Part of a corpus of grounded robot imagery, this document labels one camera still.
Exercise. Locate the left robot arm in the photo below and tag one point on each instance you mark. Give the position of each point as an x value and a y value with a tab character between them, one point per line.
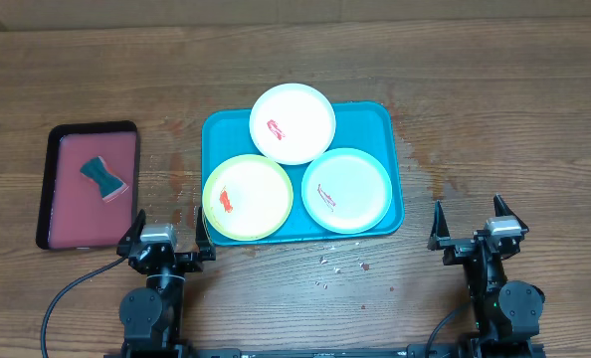
152	315

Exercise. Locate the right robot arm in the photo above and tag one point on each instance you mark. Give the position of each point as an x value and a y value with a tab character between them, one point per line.
506	312

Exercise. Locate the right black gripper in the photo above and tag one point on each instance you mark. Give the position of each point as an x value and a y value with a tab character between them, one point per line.
459	247

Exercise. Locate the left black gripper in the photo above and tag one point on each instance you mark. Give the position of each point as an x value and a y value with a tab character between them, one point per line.
188	262

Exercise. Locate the light blue plate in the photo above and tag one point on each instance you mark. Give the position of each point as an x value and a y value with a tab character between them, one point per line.
346	191

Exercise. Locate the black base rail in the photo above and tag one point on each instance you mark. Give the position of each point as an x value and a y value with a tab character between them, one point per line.
411	351

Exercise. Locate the teal plastic tray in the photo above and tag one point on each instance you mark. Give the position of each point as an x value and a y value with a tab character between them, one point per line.
363	125

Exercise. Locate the black tray with red liquid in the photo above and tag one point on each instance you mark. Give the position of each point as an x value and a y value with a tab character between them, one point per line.
72	213

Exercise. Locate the white plate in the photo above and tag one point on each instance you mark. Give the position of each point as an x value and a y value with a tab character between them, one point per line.
292	124

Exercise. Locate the yellow-green plate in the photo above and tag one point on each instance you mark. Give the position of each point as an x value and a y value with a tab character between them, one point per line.
247	197

